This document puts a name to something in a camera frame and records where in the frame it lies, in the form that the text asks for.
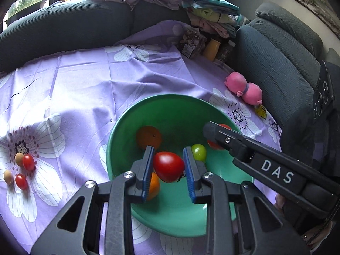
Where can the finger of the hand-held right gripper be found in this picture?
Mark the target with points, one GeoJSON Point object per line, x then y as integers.
{"type": "Point", "coordinates": [220, 135]}

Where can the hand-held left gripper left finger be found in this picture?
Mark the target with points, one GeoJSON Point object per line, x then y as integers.
{"type": "Point", "coordinates": [148, 175]}

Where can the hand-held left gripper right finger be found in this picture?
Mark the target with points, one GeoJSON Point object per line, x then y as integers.
{"type": "Point", "coordinates": [189, 175]}

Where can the small red tomato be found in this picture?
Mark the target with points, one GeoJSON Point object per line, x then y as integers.
{"type": "Point", "coordinates": [213, 145]}

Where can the orange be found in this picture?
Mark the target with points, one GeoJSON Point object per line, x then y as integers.
{"type": "Point", "coordinates": [148, 136]}
{"type": "Point", "coordinates": [154, 186]}

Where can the large red tomato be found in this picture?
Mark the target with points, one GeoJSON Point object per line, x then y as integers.
{"type": "Point", "coordinates": [168, 166]}

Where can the green tomato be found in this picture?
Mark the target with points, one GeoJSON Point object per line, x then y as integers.
{"type": "Point", "coordinates": [199, 152]}

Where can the green plastic bowl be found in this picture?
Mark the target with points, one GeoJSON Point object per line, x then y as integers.
{"type": "Point", "coordinates": [172, 111]}

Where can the person's right hand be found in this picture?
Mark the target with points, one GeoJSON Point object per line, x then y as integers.
{"type": "Point", "coordinates": [318, 236]}

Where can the yellow wrapper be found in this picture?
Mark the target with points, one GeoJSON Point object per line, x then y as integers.
{"type": "Point", "coordinates": [261, 111]}

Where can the pink plush toy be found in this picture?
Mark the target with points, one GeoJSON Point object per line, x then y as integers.
{"type": "Point", "coordinates": [245, 89]}

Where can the dark jar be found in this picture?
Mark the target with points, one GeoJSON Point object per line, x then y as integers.
{"type": "Point", "coordinates": [227, 50]}

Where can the yellow bottle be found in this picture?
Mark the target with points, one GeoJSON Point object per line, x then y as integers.
{"type": "Point", "coordinates": [212, 50]}

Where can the clear snack bag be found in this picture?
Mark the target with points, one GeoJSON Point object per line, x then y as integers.
{"type": "Point", "coordinates": [191, 42]}

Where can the purple floral cloth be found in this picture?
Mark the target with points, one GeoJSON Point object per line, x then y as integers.
{"type": "Point", "coordinates": [79, 85]}

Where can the pile of pastel clothes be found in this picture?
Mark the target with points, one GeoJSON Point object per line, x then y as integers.
{"type": "Point", "coordinates": [212, 21]}

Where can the teal folded fabric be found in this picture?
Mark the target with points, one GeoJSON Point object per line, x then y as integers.
{"type": "Point", "coordinates": [209, 0]}

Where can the dark grey sofa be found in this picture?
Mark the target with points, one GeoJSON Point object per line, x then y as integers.
{"type": "Point", "coordinates": [66, 24]}

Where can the framed wall picture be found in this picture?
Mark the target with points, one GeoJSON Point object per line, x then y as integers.
{"type": "Point", "coordinates": [314, 1]}

